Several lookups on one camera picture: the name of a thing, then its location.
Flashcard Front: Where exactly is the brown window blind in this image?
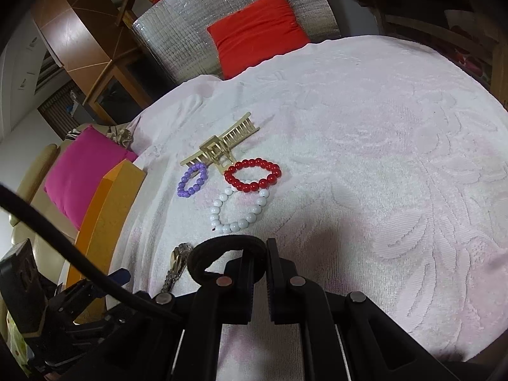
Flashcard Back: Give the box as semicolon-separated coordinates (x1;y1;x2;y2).
37;81;86;139

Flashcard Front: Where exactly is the red pillow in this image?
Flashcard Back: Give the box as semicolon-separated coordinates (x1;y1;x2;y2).
206;0;311;80

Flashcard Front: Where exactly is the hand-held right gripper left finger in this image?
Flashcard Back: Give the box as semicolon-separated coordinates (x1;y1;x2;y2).
99;242;263;381

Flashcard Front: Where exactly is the silver insulation sheet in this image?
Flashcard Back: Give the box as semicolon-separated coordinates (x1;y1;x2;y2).
133;0;342;84

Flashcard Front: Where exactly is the dark metal hair clip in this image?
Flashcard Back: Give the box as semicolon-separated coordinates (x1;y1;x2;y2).
161;243;193;292

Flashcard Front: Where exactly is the pink pillow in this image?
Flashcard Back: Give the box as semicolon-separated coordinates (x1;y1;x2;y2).
43;125;137;231

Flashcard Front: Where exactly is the orange tray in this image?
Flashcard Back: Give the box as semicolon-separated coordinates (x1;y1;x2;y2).
65;160;147;324

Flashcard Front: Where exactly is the gold hair claw clip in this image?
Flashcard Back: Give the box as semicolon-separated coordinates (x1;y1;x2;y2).
180;112;260;175

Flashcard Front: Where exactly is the patterned crumpled cloth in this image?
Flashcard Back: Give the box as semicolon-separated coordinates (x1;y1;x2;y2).
105;125;133;147

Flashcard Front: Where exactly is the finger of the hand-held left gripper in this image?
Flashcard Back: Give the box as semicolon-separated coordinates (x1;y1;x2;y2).
63;269;131;306

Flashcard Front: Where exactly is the red bead bracelet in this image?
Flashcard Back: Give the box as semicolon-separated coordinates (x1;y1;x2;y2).
223;159;282;192

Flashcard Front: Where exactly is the white bead bracelet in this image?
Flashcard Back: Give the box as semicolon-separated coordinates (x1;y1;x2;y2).
209;187;271;234

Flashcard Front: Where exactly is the purple bead bracelet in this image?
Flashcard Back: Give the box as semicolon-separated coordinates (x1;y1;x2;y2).
177;163;209;198

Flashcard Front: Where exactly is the black hair tie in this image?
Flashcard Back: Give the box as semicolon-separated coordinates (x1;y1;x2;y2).
186;235;267;286

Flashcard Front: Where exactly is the yellow-green printed cloth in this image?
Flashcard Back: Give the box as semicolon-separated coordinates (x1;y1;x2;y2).
0;313;32;378

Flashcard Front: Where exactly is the wooden cabinet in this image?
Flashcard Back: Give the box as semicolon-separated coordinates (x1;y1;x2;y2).
81;57;159;124

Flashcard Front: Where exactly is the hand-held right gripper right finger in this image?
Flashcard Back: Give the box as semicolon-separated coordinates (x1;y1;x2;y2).
267;238;457;381

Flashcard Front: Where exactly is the white patterned blanket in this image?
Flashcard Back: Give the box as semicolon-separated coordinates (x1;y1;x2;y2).
107;36;508;366

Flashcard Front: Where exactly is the black cable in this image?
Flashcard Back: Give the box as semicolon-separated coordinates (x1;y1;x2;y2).
0;183;187;324

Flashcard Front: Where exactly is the wooden side table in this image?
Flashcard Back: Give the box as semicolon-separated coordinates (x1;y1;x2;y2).
329;0;508;88

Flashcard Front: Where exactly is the beige leather sofa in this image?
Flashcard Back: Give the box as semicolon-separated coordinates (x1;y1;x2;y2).
0;123;92;286

